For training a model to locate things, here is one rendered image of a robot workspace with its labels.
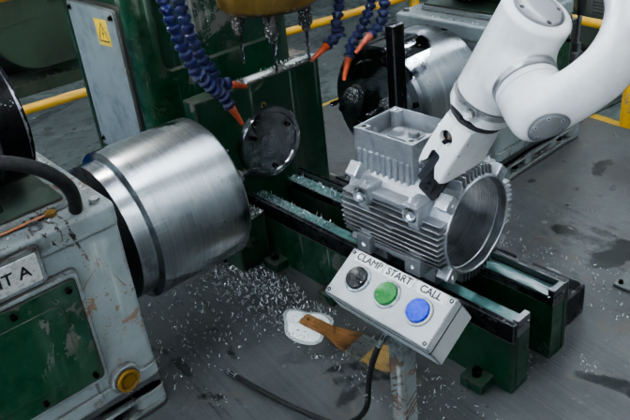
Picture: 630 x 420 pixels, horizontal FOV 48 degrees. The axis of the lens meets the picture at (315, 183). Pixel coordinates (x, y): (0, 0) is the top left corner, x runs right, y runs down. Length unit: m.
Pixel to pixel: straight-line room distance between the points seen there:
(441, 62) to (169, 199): 0.64
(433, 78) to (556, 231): 0.39
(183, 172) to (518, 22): 0.54
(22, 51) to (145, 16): 3.91
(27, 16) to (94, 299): 4.29
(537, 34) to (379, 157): 0.39
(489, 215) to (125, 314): 0.58
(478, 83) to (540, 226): 0.69
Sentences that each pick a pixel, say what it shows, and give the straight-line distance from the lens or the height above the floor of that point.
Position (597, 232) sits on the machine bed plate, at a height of 0.80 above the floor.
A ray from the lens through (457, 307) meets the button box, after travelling 0.85.
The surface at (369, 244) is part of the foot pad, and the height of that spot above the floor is 0.98.
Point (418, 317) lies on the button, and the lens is 0.84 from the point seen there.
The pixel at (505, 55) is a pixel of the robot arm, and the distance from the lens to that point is 0.83.
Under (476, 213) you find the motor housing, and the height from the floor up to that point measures 0.98.
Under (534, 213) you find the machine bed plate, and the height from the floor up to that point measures 0.80.
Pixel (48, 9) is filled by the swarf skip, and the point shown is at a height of 0.54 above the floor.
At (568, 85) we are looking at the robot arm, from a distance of 0.79.
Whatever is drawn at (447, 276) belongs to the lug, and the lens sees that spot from 1.09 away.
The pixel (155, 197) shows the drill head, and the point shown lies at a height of 1.12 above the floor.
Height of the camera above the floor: 1.60
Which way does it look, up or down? 28 degrees down
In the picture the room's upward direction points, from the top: 6 degrees counter-clockwise
